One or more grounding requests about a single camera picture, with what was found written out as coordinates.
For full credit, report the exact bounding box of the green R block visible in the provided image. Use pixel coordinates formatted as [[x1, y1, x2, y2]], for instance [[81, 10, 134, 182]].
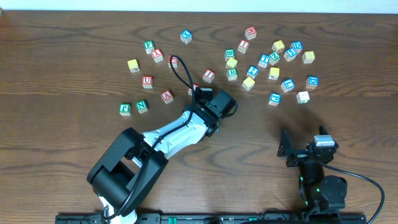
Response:
[[226, 68, 238, 81]]

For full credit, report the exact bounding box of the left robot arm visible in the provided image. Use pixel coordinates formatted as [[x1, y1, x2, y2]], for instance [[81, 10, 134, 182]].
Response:
[[86, 88, 238, 223]]

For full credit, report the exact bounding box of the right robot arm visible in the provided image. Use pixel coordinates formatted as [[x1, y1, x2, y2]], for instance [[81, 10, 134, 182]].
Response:
[[277, 126, 348, 222]]

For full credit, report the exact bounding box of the red U block centre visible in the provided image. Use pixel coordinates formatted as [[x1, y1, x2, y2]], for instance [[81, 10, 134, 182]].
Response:
[[188, 83, 200, 95]]

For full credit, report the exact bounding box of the red u block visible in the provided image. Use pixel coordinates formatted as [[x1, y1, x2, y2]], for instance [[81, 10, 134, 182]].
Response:
[[188, 83, 200, 95], [142, 76, 154, 89]]

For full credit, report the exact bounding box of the red I block centre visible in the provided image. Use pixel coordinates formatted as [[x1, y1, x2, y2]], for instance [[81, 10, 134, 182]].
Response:
[[203, 69, 215, 83]]

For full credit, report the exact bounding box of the red i block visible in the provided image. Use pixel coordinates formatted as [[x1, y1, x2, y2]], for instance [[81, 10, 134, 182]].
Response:
[[203, 69, 215, 83], [238, 40, 249, 54]]

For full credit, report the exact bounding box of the plain wood L block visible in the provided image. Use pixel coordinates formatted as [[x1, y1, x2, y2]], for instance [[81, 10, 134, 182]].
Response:
[[296, 91, 310, 104]]

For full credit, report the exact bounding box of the yellow S block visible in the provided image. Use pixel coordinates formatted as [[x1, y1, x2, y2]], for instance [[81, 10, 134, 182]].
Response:
[[242, 77, 255, 91]]

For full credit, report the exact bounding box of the red A block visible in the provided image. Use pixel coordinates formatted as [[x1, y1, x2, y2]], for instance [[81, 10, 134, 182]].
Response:
[[161, 90, 174, 104]]

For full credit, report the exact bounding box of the blue P block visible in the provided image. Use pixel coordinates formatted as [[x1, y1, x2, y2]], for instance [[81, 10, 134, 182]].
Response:
[[269, 93, 281, 106]]

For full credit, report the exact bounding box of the blue D block right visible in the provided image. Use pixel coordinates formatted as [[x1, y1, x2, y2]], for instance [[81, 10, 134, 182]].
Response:
[[305, 76, 319, 89]]

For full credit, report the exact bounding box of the blue d block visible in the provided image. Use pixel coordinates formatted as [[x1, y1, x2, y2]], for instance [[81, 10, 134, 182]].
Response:
[[290, 41, 303, 54], [305, 76, 319, 89]]

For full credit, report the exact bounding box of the yellow O block right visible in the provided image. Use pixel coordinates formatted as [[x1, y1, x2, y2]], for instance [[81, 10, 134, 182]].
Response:
[[226, 57, 238, 69]]

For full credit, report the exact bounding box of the blue 2 block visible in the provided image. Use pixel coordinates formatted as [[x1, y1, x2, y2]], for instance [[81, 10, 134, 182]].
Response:
[[246, 65, 259, 80]]

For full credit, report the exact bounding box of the blue L block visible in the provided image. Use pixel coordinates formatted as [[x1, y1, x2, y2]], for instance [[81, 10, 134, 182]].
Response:
[[281, 78, 295, 93]]

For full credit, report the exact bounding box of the green B block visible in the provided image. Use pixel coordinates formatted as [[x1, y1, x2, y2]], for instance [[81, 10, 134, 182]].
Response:
[[224, 49, 235, 61]]

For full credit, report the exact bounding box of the red E block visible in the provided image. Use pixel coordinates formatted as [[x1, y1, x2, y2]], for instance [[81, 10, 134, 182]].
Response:
[[167, 55, 178, 68]]

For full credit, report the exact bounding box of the red U block left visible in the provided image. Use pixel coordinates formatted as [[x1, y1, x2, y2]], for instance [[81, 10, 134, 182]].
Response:
[[142, 76, 154, 89]]

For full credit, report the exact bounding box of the green N block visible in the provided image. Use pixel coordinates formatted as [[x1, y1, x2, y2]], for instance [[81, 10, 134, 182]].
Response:
[[136, 100, 148, 114]]

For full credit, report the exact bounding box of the blue T block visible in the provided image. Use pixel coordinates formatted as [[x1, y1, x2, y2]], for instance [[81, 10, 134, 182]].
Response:
[[258, 54, 271, 68]]

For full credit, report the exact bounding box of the red I block upper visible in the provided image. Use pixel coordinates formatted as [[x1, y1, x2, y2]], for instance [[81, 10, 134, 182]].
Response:
[[238, 40, 249, 54]]

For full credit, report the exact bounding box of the yellow K block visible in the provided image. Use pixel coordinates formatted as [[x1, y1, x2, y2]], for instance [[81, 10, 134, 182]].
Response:
[[269, 67, 280, 80]]

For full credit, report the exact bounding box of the yellow 8 block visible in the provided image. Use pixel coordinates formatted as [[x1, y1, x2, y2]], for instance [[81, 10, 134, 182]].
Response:
[[302, 51, 315, 64]]

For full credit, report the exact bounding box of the red X block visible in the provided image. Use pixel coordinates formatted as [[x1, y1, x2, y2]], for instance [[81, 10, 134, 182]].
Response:
[[151, 49, 164, 63]]

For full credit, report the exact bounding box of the blue X block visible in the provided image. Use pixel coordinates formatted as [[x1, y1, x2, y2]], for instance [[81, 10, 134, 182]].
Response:
[[180, 30, 192, 44]]

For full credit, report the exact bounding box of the green Z block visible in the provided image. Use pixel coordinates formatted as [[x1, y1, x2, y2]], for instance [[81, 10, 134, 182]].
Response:
[[269, 52, 280, 65]]

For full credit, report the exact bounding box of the blue 5 block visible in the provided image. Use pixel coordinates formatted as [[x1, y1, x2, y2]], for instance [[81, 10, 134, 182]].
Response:
[[284, 49, 297, 62]]

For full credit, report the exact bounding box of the red H block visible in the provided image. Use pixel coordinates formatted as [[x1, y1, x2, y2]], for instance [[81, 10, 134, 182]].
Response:
[[245, 26, 257, 40]]

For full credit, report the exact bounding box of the green J block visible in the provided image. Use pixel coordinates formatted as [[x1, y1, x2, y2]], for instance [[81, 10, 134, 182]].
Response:
[[119, 103, 131, 116]]

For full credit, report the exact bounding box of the green F block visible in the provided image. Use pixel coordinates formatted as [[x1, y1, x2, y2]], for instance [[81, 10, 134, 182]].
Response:
[[144, 40, 155, 54]]

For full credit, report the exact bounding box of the blue D block upper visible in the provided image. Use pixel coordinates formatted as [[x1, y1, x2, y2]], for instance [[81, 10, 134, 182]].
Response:
[[290, 41, 303, 54]]

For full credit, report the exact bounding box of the yellow block far left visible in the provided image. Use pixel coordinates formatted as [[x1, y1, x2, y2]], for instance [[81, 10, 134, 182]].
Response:
[[127, 59, 140, 73]]

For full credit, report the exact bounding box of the yellow block upper right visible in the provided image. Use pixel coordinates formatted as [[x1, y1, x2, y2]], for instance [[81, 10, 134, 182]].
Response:
[[272, 40, 285, 54]]

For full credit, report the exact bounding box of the left black cable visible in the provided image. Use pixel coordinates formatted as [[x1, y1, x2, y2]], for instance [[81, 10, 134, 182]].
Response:
[[101, 55, 197, 221]]

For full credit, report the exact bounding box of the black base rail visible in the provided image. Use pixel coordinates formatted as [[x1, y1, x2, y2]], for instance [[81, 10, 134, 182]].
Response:
[[55, 212, 368, 224]]

